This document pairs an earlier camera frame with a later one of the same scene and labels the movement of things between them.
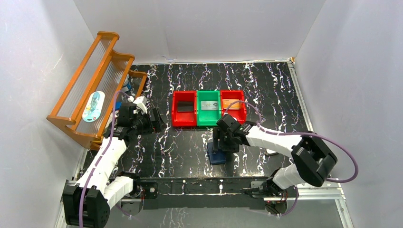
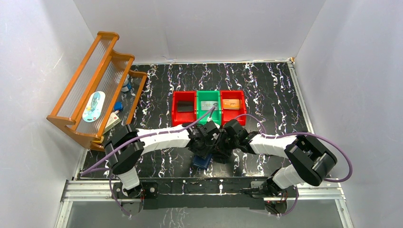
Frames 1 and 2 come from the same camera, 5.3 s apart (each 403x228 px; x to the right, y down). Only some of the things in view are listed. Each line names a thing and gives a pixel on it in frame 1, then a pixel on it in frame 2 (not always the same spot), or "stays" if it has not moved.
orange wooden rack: x=102 y=80 stays
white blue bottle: x=127 y=87 stays
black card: x=185 y=106 stays
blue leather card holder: x=216 y=157 → x=202 y=160
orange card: x=226 y=102 stays
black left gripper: x=153 y=118 → x=207 y=148
